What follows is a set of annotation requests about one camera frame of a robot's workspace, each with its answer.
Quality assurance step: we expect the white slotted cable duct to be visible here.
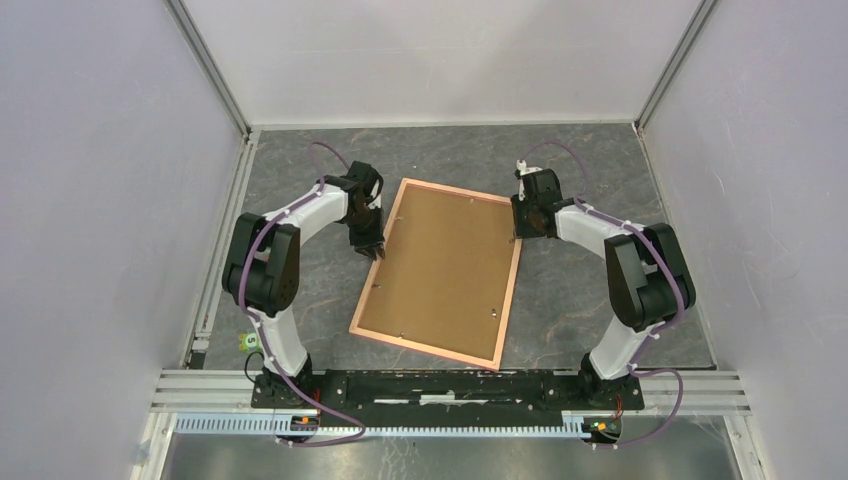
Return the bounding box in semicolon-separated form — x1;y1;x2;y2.
174;413;590;440

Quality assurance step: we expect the green owl sticker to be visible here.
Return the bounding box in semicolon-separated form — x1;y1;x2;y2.
238;332;261;353

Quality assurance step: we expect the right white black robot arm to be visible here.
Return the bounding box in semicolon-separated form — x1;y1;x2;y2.
510;161;696;408

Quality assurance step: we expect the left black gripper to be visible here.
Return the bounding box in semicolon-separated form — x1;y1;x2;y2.
344;206;387;263

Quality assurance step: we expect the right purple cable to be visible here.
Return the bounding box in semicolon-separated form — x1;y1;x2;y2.
519;140;688;452

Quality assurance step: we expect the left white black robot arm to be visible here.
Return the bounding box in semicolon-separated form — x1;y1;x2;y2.
221;161;385;408

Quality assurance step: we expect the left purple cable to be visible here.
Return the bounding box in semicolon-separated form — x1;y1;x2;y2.
237;141;367;449

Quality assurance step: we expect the orange picture frame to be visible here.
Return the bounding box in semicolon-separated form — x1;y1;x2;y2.
348;177;525;372

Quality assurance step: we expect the purple cable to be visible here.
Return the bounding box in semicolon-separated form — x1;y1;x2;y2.
519;140;688;452
237;141;367;449

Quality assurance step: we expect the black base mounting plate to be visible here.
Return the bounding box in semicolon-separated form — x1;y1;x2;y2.
251;369;645;428

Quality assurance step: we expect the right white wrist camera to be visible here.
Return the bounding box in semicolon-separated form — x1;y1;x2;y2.
515;159;541;201

